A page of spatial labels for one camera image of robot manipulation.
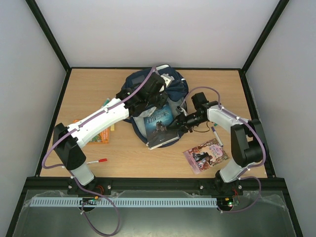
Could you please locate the Wuthering Heights paperback book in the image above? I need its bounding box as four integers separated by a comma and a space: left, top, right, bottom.
144, 102, 179, 150

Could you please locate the navy blue student backpack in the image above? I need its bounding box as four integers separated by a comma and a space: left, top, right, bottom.
116, 64, 189, 149

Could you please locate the pink illustrated paperback book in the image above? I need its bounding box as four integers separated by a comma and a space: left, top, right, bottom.
183, 138, 230, 174

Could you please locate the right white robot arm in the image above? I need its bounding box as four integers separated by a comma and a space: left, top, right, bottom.
167, 92, 269, 194

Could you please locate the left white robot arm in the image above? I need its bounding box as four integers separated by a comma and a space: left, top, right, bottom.
53, 72, 173, 186

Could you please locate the purple capped marker pen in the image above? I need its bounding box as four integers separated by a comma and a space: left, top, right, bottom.
211, 126, 224, 147

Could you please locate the green capped glue stick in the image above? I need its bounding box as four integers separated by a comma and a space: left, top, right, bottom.
101, 98, 111, 107

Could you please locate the orange Treehouse children's book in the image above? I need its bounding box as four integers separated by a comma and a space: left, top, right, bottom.
88, 128, 110, 144

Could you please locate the red capped marker pen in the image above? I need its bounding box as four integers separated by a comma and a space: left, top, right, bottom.
86, 158, 108, 164

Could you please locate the right controller circuit board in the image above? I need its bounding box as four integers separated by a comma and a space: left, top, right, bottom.
217, 196, 240, 207

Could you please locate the controller circuit board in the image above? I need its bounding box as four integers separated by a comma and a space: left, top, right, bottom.
217, 196, 240, 207
79, 196, 102, 205

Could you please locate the left controller circuit board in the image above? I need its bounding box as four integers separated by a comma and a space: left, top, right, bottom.
79, 196, 102, 205

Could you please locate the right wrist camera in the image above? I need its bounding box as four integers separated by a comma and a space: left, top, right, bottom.
176, 106, 187, 116

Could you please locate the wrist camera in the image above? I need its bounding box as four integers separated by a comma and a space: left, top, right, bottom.
160, 74, 174, 89
176, 106, 187, 116

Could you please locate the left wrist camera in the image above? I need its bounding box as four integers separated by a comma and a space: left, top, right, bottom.
160, 74, 174, 89

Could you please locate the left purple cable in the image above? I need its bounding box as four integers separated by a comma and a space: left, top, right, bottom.
41, 65, 121, 235

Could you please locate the light blue slotted cable duct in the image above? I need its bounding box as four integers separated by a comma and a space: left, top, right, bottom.
30, 197, 218, 208

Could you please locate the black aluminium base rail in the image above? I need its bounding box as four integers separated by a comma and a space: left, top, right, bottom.
24, 177, 287, 198

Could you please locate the black enclosure frame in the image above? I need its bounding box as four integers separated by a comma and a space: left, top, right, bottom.
5, 0, 304, 237

